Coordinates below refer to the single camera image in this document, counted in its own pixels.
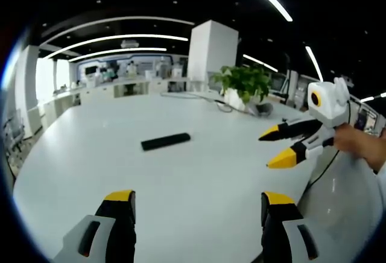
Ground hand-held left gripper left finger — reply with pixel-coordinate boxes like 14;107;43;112
51;189;137;263

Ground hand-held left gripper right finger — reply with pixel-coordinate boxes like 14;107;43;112
261;191;328;263

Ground black remote control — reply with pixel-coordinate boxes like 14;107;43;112
141;133;191;152

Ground person's right hand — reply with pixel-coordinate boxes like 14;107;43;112
333;123;372;160

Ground grey round object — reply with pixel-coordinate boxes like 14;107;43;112
255;102;274;116

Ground green potted plant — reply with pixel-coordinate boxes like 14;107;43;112
210;65;272;112

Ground white square pillar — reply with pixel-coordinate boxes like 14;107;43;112
186;19;239;92

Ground white counter cabinets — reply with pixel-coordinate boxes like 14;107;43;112
42;77;189;125

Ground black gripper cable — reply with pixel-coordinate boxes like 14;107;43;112
307;100;353;190

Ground grey cable on table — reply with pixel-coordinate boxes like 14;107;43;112
159;90;235;113

